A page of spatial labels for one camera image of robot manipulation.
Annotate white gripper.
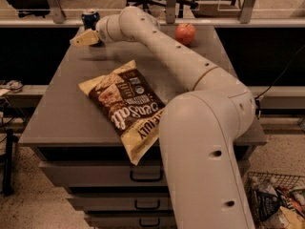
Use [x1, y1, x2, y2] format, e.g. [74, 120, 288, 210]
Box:
[70, 14, 123, 47]

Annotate blue pepsi can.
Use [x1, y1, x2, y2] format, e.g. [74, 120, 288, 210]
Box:
[81, 10, 100, 30]

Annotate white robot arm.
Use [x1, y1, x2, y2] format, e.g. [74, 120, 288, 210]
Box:
[71, 7, 255, 229]

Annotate black office chair centre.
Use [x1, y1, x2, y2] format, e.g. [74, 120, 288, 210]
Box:
[126, 0, 198, 18]

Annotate brown yellow chip bag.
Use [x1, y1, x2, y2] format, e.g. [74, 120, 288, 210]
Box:
[79, 60, 165, 165]

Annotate red apple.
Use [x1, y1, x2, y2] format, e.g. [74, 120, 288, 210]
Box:
[175, 23, 196, 46]

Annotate grey drawer cabinet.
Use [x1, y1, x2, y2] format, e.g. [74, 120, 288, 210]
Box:
[18, 25, 268, 229]

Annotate snack bags in basket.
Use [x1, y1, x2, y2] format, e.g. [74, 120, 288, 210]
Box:
[251, 177, 305, 229]

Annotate black top drawer handle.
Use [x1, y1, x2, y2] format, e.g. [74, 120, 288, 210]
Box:
[130, 169, 163, 182]

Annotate black drawer handle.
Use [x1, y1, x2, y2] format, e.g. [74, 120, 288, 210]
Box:
[130, 169, 163, 182]
[138, 219, 161, 228]
[133, 200, 161, 211]

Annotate black middle drawer handle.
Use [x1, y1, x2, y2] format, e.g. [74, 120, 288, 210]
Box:
[133, 200, 161, 211]

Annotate black bottom drawer handle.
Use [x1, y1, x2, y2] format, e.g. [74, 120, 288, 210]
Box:
[138, 219, 161, 228]

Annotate wire basket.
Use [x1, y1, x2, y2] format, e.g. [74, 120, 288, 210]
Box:
[244, 172, 305, 229]

